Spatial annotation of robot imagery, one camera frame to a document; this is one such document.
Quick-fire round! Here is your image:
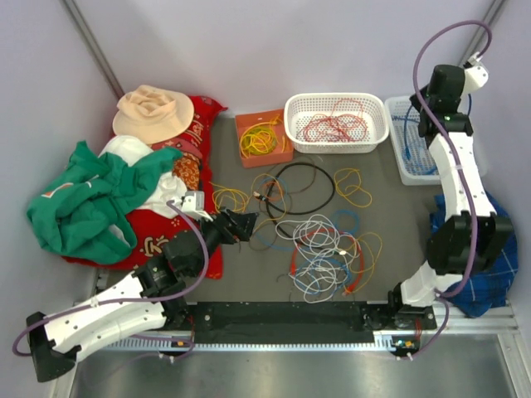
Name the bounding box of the orange cardboard box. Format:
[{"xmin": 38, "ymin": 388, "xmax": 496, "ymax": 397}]
[{"xmin": 235, "ymin": 109, "xmax": 294, "ymax": 168}]

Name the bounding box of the green garment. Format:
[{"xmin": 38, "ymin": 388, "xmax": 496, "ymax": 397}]
[{"xmin": 27, "ymin": 141, "xmax": 182, "ymax": 265}]

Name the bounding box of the orange red cable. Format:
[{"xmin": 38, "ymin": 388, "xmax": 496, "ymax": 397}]
[{"xmin": 288, "ymin": 235, "xmax": 366, "ymax": 296}]

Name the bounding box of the blue plaid cloth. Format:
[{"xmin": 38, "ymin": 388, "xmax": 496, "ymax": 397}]
[{"xmin": 430, "ymin": 192, "xmax": 519, "ymax": 318}]

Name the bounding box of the white basket with red cable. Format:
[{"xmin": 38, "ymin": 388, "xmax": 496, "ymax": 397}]
[{"xmin": 284, "ymin": 93, "xmax": 389, "ymax": 154}]

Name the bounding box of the slotted cable duct rail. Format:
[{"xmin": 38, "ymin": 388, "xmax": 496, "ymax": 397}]
[{"xmin": 104, "ymin": 334, "xmax": 418, "ymax": 352}]

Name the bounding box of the blue network cable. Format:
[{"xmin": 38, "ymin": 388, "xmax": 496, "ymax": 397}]
[
  {"xmin": 392, "ymin": 115, "xmax": 441, "ymax": 176},
  {"xmin": 402, "ymin": 93, "xmax": 474, "ymax": 161}
]

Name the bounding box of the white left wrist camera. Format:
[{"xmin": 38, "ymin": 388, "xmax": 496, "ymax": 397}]
[{"xmin": 181, "ymin": 191, "xmax": 208, "ymax": 220}]

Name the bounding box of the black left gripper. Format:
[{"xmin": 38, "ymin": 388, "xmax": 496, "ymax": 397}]
[{"xmin": 189, "ymin": 207, "xmax": 259, "ymax": 279}]

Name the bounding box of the black thick cable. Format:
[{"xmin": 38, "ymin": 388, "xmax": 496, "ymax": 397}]
[{"xmin": 259, "ymin": 162, "xmax": 337, "ymax": 221}]

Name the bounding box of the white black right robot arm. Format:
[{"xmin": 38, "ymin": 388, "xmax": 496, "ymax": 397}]
[{"xmin": 387, "ymin": 61, "xmax": 514, "ymax": 328}]

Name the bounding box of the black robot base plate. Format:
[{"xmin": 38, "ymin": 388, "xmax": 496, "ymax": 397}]
[{"xmin": 165, "ymin": 301, "xmax": 436, "ymax": 344}]

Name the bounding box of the white garment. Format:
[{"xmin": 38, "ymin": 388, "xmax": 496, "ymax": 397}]
[{"xmin": 100, "ymin": 135, "xmax": 187, "ymax": 219}]

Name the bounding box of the beige bucket hat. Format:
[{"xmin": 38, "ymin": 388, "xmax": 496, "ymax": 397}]
[{"xmin": 112, "ymin": 85, "xmax": 195, "ymax": 145}]

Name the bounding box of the red thin cable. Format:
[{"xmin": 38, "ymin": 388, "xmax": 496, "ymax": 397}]
[{"xmin": 304, "ymin": 97, "xmax": 370, "ymax": 143}]

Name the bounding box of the light blue thin cable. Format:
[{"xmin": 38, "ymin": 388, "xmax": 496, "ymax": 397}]
[{"xmin": 252, "ymin": 209, "xmax": 360, "ymax": 295}]

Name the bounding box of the yellow cable coil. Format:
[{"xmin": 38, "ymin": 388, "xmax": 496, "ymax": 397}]
[{"xmin": 241, "ymin": 115, "xmax": 291, "ymax": 158}]

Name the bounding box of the white empty perforated basket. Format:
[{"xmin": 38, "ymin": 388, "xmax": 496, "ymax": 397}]
[{"xmin": 384, "ymin": 95, "xmax": 489, "ymax": 186}]

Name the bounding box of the white thin cable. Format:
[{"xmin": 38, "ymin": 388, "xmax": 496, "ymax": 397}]
[{"xmin": 275, "ymin": 213, "xmax": 358, "ymax": 303}]

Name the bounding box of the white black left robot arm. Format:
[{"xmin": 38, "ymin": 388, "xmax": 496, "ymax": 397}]
[{"xmin": 27, "ymin": 209, "xmax": 258, "ymax": 382}]

